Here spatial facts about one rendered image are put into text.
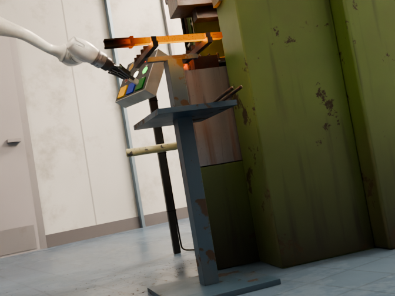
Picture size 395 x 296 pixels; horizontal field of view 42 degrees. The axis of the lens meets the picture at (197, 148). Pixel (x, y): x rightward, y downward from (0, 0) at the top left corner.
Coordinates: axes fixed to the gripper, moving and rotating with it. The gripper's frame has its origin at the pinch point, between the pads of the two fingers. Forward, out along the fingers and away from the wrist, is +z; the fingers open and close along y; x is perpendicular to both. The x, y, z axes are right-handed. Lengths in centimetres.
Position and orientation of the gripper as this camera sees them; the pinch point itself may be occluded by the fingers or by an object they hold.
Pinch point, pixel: (133, 79)
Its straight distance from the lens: 300.9
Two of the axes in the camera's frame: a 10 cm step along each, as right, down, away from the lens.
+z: 7.5, 4.1, 5.2
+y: 6.2, -1.5, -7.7
